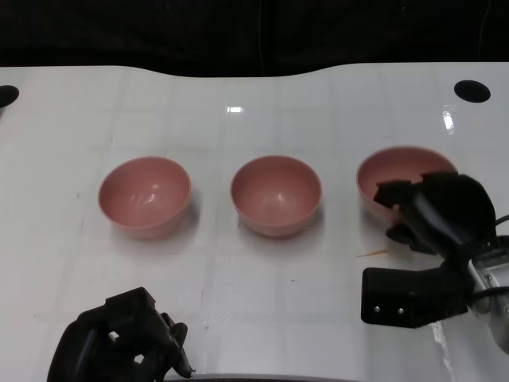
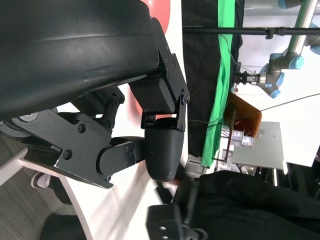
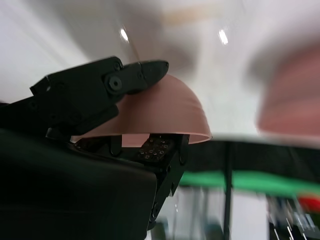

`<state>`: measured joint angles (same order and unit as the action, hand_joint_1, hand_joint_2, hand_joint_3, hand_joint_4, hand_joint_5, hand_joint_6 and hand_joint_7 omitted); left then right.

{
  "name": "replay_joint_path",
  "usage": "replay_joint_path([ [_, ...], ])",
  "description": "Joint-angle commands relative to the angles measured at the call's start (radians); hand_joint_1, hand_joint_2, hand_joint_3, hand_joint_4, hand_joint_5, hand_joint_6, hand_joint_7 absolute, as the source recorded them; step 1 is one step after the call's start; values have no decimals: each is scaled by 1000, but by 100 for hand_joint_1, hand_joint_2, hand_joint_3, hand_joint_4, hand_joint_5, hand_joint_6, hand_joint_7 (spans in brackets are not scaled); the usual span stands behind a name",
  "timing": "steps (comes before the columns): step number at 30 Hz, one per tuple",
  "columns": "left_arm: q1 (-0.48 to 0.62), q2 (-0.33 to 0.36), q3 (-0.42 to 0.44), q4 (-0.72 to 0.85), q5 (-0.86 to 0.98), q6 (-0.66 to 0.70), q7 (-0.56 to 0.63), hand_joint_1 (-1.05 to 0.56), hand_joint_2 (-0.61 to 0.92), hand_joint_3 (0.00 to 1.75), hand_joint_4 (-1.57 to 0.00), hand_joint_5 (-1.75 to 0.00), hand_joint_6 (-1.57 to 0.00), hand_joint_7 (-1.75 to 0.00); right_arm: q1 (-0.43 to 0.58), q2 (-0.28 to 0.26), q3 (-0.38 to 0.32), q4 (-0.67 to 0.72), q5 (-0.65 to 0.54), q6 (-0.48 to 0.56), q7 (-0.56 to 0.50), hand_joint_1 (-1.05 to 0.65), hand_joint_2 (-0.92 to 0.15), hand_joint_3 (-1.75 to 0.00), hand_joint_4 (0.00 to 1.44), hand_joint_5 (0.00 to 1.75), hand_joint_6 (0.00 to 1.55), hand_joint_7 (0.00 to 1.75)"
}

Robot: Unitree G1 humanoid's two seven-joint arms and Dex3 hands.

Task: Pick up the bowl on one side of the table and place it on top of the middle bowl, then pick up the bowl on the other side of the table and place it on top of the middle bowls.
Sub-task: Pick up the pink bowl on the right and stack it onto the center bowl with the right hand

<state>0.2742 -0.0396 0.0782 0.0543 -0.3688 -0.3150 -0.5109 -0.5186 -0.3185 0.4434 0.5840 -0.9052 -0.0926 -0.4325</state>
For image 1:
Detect pink plastic bowl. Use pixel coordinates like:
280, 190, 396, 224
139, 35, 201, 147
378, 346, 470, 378
356, 146, 458, 232
230, 155, 322, 239
98, 156, 192, 240

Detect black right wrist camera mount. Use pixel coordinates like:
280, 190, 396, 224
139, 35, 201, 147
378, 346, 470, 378
360, 267, 468, 329

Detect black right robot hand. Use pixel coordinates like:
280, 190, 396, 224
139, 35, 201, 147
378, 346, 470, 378
373, 170, 498, 262

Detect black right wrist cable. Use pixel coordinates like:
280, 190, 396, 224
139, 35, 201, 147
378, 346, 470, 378
492, 213, 509, 240

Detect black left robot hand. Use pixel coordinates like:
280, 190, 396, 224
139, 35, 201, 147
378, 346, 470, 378
46, 286, 196, 382

